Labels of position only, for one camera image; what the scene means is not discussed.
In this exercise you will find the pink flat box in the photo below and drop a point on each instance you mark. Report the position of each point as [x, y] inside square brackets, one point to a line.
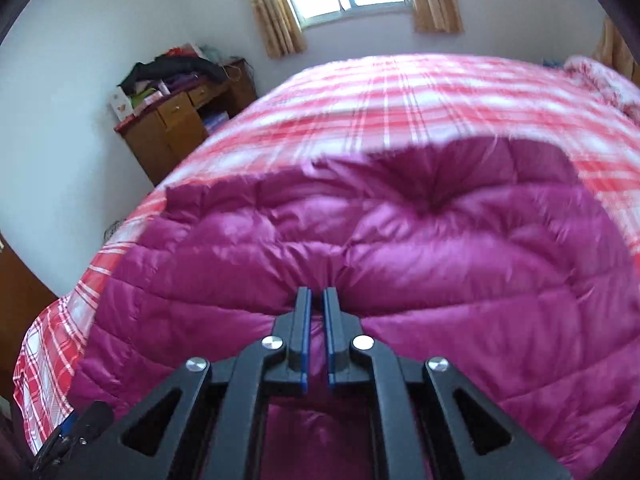
[152, 100]

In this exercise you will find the bed with red plaid sheet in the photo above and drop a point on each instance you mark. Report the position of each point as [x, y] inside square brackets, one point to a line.
[375, 100]

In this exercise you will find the pink folded blanket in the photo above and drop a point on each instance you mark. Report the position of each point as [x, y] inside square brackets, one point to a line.
[605, 82]

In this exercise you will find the purple quilted down jacket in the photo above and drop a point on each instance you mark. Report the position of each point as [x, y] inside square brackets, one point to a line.
[450, 285]

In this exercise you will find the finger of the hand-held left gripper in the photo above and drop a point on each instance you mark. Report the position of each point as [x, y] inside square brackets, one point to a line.
[90, 417]

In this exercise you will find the red and white bag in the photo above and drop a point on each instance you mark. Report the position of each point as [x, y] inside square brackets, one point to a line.
[185, 51]

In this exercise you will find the brown wooden desk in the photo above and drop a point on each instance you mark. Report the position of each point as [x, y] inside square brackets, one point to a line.
[165, 145]

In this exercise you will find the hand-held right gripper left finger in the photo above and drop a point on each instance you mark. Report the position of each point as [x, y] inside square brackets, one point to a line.
[302, 340]

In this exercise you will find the pile of dark clothes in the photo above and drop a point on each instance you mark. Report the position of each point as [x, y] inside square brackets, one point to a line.
[170, 67]

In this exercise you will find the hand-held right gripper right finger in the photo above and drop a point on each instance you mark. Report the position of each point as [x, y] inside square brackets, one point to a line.
[330, 340]

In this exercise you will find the stack of papers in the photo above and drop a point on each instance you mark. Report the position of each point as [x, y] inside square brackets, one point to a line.
[216, 122]

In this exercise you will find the blue cloth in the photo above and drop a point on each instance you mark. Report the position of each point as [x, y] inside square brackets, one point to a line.
[552, 62]

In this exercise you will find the white printed box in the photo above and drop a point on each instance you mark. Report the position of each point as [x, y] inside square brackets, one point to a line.
[120, 106]

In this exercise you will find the brown wooden cabinet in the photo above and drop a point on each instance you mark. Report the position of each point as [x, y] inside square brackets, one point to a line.
[20, 310]

